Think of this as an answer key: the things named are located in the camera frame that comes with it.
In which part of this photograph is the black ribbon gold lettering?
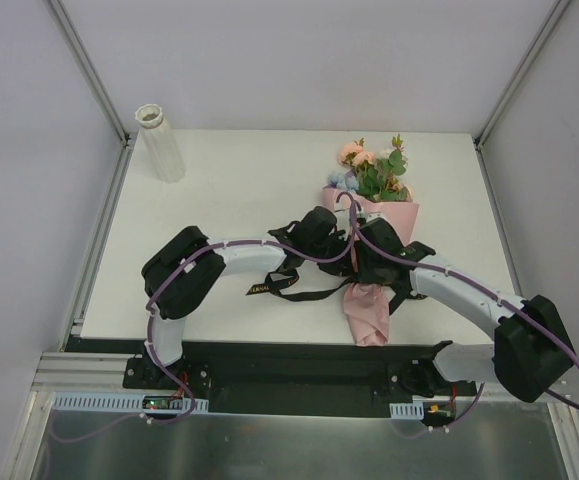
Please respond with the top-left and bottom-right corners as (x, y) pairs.
(245, 269), (423, 317)

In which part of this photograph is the white slotted cable duct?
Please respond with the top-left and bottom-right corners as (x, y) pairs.
(53, 392), (209, 415)

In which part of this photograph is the pink flower bouquet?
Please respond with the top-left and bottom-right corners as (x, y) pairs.
(322, 135), (419, 347)

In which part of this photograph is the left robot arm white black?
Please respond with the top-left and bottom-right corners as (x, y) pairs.
(141, 207), (353, 389)

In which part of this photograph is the small white cable duct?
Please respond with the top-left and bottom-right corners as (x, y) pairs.
(389, 401), (425, 421)

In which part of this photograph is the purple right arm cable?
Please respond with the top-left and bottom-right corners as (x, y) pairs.
(351, 197), (579, 441)

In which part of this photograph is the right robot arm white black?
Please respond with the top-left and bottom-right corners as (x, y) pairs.
(357, 219), (576, 403)

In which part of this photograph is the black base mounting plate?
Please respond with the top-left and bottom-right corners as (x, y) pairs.
(123, 341), (476, 418)

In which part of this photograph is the white ribbed vase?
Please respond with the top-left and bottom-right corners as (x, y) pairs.
(135, 104), (186, 183)

